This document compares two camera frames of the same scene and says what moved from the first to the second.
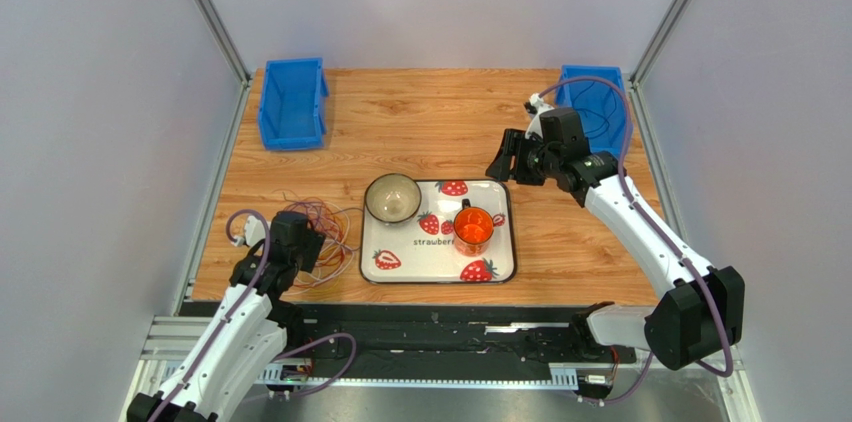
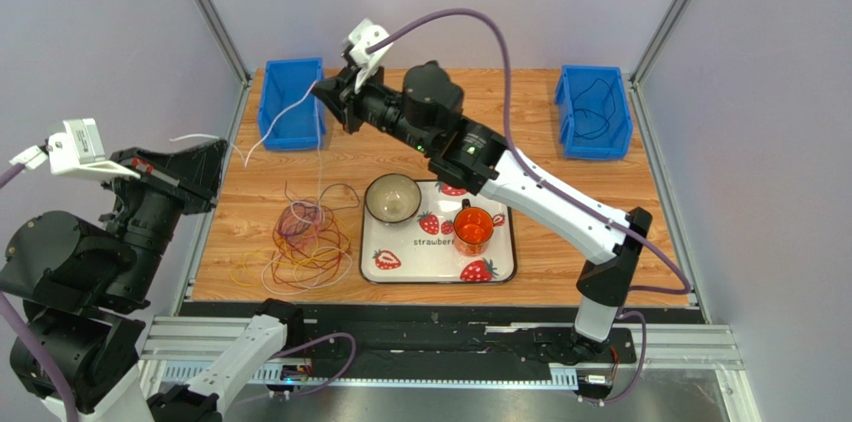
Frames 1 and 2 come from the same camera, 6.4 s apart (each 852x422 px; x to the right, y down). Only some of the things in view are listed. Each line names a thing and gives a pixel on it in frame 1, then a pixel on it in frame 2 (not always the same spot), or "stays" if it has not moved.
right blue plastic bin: [601, 104] stays
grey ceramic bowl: [392, 199] stays
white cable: [345, 242] to [245, 159]
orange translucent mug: [473, 230] stays
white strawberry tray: [422, 251] stays
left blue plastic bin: [291, 105] stays
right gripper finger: [512, 144] to [332, 94]
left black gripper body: [306, 255] to [147, 217]
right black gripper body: [517, 159] to [350, 99]
